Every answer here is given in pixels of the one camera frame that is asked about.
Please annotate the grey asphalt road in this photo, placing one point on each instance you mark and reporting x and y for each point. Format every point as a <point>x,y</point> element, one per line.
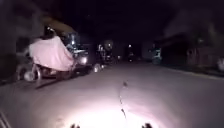
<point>160,96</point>

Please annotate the building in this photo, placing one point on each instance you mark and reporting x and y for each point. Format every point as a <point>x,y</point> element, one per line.
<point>196,43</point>

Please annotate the vehicle under pink cover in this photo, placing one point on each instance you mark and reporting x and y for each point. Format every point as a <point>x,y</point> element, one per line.
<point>50,55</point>

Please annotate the robot's own part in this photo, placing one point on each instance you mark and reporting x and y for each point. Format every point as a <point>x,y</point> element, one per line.
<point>146,126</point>
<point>75,126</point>

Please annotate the dark parked vehicle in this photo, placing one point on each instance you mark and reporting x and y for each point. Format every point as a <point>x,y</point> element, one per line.
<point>81,58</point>

